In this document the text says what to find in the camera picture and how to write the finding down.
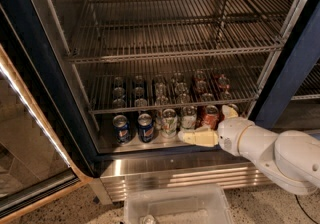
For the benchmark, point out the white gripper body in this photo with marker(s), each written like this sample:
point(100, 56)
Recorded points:
point(230, 133)

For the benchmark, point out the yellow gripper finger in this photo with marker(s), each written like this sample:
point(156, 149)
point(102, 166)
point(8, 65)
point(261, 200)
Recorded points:
point(203, 136)
point(229, 112)

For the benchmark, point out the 7up can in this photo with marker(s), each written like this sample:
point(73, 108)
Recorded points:
point(188, 118)
point(169, 123)

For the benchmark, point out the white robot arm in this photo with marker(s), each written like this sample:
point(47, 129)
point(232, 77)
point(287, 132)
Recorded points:
point(290, 159)

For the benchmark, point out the front right orange soda can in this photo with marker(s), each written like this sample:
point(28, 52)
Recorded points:
point(234, 106)

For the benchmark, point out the orange soda can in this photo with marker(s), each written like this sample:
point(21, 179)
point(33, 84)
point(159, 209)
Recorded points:
point(234, 106)
point(210, 116)

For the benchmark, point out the front left orange soda can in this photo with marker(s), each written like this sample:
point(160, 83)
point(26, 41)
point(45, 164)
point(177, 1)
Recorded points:
point(210, 116)

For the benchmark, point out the front right Pepsi can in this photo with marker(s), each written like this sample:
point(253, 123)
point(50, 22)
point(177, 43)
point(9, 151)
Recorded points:
point(145, 128)

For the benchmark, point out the pepsi can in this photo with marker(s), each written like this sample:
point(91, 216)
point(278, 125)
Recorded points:
point(145, 128)
point(122, 129)

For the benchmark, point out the front left Pepsi can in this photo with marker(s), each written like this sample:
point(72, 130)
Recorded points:
point(122, 129)

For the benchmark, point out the steel fridge base grille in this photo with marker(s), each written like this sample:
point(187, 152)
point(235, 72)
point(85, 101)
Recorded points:
point(181, 167)

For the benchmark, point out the glass fridge door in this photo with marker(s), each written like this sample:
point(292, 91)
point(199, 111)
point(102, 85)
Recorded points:
point(35, 167)

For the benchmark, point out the clear plastic bin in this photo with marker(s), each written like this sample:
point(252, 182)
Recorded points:
point(199, 204)

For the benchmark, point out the blue fridge centre post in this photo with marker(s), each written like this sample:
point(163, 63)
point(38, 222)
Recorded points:
point(298, 57)

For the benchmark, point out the lower wire fridge shelf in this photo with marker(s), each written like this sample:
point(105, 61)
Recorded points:
point(176, 82)

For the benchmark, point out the wire fridge shelf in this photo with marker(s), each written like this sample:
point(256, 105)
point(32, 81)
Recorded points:
point(123, 30)
point(176, 82)

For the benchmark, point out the upper wire fridge shelf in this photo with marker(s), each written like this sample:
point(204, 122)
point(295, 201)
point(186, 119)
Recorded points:
point(123, 30)

